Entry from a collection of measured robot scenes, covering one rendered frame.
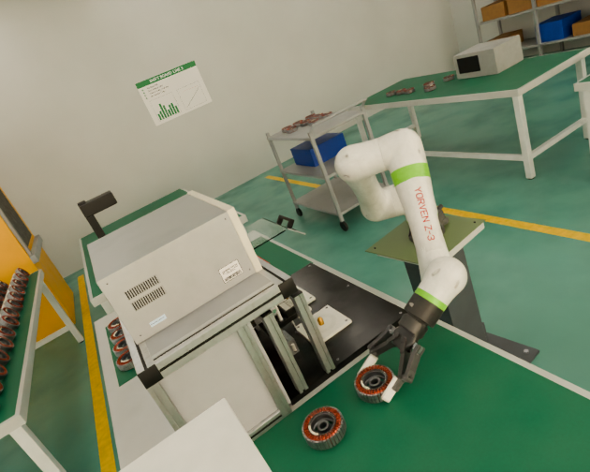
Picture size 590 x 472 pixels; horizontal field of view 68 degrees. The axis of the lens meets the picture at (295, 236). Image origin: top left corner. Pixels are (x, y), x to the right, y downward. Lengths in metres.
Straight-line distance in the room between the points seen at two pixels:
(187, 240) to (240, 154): 5.82
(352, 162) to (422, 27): 7.72
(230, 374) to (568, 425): 0.77
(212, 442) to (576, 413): 0.79
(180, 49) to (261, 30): 1.29
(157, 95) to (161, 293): 5.59
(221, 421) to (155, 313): 0.57
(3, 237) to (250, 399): 3.80
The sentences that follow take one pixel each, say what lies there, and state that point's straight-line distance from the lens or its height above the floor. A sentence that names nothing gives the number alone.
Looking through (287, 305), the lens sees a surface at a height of 0.92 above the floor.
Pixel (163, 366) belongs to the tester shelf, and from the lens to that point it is 1.13.
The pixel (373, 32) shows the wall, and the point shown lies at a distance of 8.34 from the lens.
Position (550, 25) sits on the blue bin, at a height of 0.49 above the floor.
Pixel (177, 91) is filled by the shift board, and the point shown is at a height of 1.61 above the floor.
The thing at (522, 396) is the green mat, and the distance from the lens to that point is 1.21.
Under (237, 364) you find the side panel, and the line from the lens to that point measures 1.21.
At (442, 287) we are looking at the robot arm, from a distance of 1.23.
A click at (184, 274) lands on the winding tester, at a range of 1.20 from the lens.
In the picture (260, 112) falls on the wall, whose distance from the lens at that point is 7.11.
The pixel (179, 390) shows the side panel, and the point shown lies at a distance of 1.19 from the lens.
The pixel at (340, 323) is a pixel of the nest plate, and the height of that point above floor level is 0.78.
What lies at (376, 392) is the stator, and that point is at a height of 0.78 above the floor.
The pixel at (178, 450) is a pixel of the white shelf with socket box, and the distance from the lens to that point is 0.72.
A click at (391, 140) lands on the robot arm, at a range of 1.43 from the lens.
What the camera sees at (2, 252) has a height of 0.95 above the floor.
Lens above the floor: 1.65
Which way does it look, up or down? 22 degrees down
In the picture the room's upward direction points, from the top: 23 degrees counter-clockwise
